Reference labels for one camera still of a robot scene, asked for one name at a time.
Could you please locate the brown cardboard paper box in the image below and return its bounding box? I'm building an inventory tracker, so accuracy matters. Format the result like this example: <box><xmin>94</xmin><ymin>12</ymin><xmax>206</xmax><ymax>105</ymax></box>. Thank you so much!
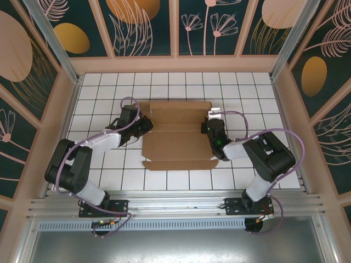
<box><xmin>141</xmin><ymin>101</ymin><xmax>219</xmax><ymax>172</ymax></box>

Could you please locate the yellow power connector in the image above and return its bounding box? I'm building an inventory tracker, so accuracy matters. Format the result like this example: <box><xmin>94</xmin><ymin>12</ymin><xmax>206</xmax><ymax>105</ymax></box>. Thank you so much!
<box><xmin>254</xmin><ymin>212</ymin><xmax>275</xmax><ymax>224</ymax></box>

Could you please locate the grey metal sheet panel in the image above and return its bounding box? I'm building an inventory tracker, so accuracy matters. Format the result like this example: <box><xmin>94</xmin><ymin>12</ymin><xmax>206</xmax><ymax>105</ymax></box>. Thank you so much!
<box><xmin>16</xmin><ymin>215</ymin><xmax>339</xmax><ymax>263</ymax></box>

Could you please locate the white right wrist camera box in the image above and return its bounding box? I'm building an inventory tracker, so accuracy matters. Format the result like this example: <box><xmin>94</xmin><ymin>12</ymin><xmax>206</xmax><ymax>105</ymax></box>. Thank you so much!
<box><xmin>205</xmin><ymin>107</ymin><xmax>222</xmax><ymax>121</ymax></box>

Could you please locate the aluminium side rail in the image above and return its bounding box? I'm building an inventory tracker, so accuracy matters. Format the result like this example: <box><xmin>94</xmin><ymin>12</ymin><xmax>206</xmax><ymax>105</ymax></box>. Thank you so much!
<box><xmin>271</xmin><ymin>78</ymin><xmax>311</xmax><ymax>194</ymax></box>
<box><xmin>42</xmin><ymin>79</ymin><xmax>82</xmax><ymax>199</ymax></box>

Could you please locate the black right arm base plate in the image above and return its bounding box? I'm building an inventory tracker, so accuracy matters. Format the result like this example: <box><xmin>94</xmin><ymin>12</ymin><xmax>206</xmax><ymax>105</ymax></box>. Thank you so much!
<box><xmin>224</xmin><ymin>196</ymin><xmax>275</xmax><ymax>216</ymax></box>

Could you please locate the long aluminium mounting rail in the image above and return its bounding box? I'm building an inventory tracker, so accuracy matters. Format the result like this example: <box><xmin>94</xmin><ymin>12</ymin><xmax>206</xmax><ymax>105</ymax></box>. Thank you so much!
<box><xmin>26</xmin><ymin>189</ymin><xmax>325</xmax><ymax>220</ymax></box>

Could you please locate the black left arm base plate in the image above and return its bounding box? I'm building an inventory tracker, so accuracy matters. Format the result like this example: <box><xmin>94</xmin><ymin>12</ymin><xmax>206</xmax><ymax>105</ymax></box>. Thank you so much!
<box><xmin>78</xmin><ymin>199</ymin><xmax>129</xmax><ymax>218</ymax></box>

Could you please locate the aluminium corner post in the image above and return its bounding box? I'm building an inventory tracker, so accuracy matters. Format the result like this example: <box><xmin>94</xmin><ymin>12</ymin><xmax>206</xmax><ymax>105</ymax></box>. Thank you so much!
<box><xmin>22</xmin><ymin>0</ymin><xmax>83</xmax><ymax>84</ymax></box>
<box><xmin>269</xmin><ymin>0</ymin><xmax>321</xmax><ymax>81</ymax></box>

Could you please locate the slotted grey cable tray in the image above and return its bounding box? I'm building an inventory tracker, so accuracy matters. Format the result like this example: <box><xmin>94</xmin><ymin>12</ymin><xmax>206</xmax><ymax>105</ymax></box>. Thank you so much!
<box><xmin>38</xmin><ymin>218</ymin><xmax>247</xmax><ymax>231</ymax></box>

